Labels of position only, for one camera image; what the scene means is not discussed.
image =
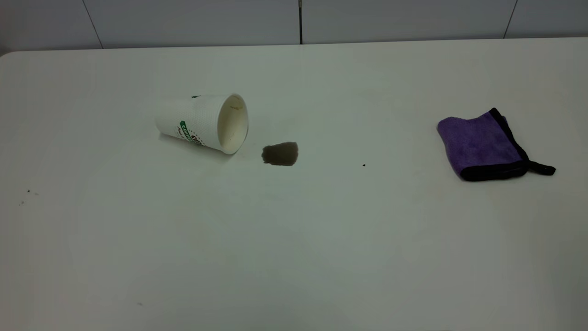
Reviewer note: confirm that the white paper coffee cup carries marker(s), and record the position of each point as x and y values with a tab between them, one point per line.
197	122

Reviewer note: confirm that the purple cloth with black trim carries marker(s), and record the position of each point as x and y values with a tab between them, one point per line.
477	142

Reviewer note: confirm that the brown coffee spill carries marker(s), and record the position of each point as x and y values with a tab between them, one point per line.
281	154

